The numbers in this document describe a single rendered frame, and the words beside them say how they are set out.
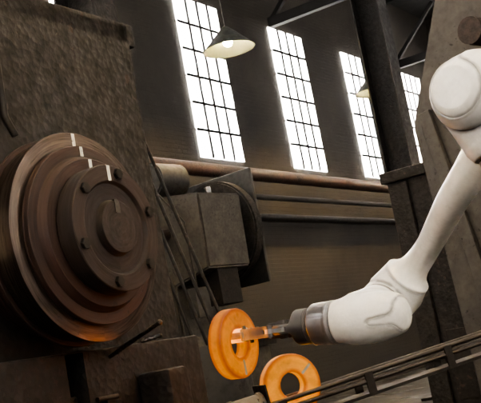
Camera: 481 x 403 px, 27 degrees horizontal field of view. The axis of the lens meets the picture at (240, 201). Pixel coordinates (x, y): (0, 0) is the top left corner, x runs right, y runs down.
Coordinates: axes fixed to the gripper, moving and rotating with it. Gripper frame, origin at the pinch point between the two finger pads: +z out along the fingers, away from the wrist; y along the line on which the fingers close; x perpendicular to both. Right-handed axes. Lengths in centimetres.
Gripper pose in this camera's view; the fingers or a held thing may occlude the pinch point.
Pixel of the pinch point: (233, 336)
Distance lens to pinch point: 223.0
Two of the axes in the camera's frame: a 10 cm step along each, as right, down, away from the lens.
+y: 5.4, 0.3, 8.4
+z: -8.3, 1.9, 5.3
